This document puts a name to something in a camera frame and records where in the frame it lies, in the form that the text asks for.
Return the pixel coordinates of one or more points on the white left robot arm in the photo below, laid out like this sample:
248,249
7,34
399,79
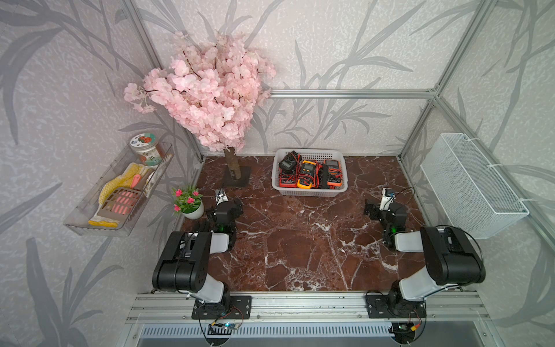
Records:
184,261

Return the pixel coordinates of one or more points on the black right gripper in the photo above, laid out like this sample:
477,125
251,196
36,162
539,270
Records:
369,206

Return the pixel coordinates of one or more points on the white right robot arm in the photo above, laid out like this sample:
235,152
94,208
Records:
451,260

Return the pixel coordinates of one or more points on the pink cherry blossom tree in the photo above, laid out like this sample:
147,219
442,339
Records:
211,91

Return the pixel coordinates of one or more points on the large red Aneng multimeter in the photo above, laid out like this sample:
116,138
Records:
287,179

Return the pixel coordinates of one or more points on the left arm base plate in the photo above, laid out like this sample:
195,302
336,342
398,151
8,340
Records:
233,307

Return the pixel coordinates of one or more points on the pink brown grater tool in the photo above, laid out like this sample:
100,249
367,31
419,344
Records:
120,202

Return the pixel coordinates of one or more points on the aluminium front rail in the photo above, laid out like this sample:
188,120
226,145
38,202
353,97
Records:
311,306

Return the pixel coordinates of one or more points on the slim black multimeter with probes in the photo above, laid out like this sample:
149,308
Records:
322,175

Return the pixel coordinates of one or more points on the small potted pink flowers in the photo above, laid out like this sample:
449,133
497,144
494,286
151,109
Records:
188,202

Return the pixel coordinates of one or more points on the yellow Aneng multimeter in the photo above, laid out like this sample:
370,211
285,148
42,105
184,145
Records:
307,177

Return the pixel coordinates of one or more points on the clear acrylic wall shelf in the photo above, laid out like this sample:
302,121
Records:
84,221

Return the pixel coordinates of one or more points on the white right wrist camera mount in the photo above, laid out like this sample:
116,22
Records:
388,196

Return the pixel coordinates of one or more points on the small black multimeter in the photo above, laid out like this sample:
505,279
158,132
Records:
290,162

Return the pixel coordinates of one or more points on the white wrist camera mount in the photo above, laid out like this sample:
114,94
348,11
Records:
220,196
388,196

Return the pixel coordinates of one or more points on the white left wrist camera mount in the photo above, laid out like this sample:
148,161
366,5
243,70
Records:
220,196

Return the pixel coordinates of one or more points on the white wire mesh basket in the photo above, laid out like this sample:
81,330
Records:
470,189

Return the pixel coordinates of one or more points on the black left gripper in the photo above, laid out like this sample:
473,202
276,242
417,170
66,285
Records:
236,208

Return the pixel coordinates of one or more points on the jar with strawberry lid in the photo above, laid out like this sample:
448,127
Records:
145,146

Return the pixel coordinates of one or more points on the white plastic perforated basket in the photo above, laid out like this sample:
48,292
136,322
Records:
315,155

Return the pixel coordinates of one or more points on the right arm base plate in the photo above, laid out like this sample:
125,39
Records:
390,307

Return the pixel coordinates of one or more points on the orange multimeter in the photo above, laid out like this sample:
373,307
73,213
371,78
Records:
333,175

